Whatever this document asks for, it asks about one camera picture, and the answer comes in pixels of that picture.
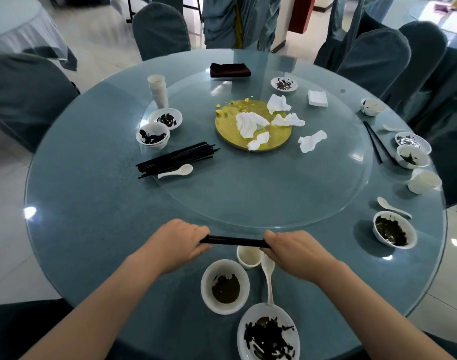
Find folded white napkin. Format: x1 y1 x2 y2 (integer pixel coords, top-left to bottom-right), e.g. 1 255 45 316
307 90 329 108

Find dark red cloth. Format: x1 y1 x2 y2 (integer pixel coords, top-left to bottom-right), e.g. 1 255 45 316
209 62 252 79

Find round glass turntable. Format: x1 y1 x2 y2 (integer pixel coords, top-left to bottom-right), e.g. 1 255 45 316
140 72 374 230

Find crumpled white tissue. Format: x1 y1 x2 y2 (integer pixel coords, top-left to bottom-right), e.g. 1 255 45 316
247 131 271 152
298 130 328 154
266 94 292 115
236 111 271 139
270 112 306 128

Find person's left hand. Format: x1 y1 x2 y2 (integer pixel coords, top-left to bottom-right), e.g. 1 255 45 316
138 219 211 276

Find bundle of black chopsticks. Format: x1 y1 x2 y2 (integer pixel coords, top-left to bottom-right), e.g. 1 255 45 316
135 141 221 180

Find blue clothed background table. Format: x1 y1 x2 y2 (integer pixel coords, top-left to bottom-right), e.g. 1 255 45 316
360 0 457 124

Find round blue table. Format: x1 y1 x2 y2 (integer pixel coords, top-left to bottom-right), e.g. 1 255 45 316
24 48 448 360

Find round white clothed table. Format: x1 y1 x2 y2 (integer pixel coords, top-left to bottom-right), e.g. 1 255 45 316
0 0 78 72

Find red door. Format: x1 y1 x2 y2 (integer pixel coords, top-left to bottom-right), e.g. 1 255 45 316
288 0 318 34

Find person's left forearm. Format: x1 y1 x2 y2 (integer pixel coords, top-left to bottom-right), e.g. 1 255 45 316
20 254 165 360

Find yellow round disc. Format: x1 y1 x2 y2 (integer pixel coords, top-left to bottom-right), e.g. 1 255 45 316
214 99 292 152

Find person's right hand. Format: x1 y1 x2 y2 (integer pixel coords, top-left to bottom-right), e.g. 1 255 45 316
261 231 349 286

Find person's right forearm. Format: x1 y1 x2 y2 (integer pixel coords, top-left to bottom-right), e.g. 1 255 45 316
318 262 456 360

